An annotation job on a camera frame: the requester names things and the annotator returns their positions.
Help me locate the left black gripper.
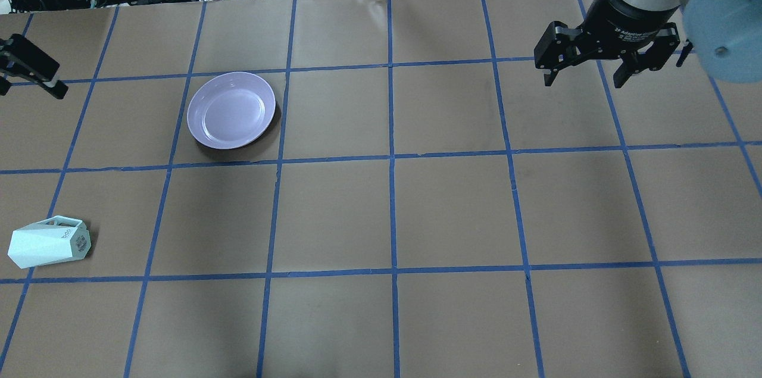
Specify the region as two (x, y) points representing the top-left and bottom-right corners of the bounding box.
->
(0, 34), (68, 99)

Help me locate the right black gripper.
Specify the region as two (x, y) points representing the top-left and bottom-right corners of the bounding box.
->
(533, 0), (682, 88)

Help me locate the light green faceted mug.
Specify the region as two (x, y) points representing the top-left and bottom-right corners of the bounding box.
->
(7, 215), (92, 269)

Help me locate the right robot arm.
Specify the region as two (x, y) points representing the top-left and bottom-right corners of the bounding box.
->
(534, 0), (761, 88)

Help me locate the lilac plate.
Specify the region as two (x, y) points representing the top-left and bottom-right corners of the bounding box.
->
(186, 71), (277, 150)

